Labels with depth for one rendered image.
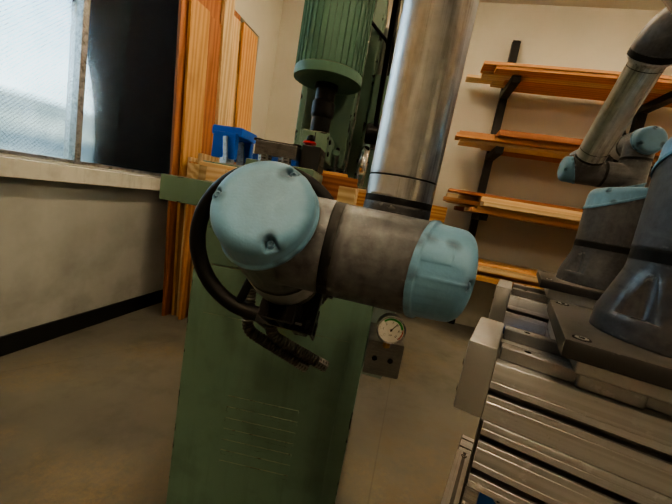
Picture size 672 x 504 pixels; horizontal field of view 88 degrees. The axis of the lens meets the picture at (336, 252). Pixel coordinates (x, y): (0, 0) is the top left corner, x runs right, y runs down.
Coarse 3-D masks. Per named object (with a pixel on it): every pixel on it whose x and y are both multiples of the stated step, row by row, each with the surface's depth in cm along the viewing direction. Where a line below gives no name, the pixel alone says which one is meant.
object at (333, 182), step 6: (324, 174) 84; (330, 174) 84; (324, 180) 84; (330, 180) 84; (336, 180) 84; (342, 180) 84; (348, 180) 84; (354, 180) 84; (324, 186) 84; (330, 186) 84; (336, 186) 84; (348, 186) 84; (354, 186) 84; (330, 192) 84; (336, 192) 84; (336, 198) 85
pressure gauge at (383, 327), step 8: (384, 320) 74; (392, 320) 74; (400, 320) 73; (376, 328) 74; (384, 328) 74; (392, 328) 74; (400, 328) 74; (384, 336) 74; (392, 336) 74; (400, 336) 74; (384, 344) 77
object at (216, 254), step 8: (208, 232) 81; (208, 240) 82; (216, 240) 81; (208, 248) 82; (216, 248) 82; (208, 256) 82; (216, 256) 82; (224, 256) 82; (216, 264) 82; (224, 264) 82; (232, 264) 82
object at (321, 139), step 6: (306, 132) 87; (312, 132) 87; (318, 132) 87; (324, 132) 87; (306, 138) 88; (318, 138) 87; (324, 138) 87; (330, 138) 90; (300, 144) 88; (318, 144) 88; (324, 144) 87; (330, 144) 89; (324, 150) 88; (330, 150) 94; (330, 156) 96; (324, 162) 91; (330, 162) 99
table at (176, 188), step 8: (168, 176) 81; (176, 176) 80; (160, 184) 81; (168, 184) 81; (176, 184) 81; (184, 184) 80; (192, 184) 80; (200, 184) 80; (208, 184) 80; (160, 192) 81; (168, 192) 81; (176, 192) 81; (184, 192) 81; (192, 192) 80; (200, 192) 80; (168, 200) 82; (176, 200) 81; (184, 200) 81; (192, 200) 81
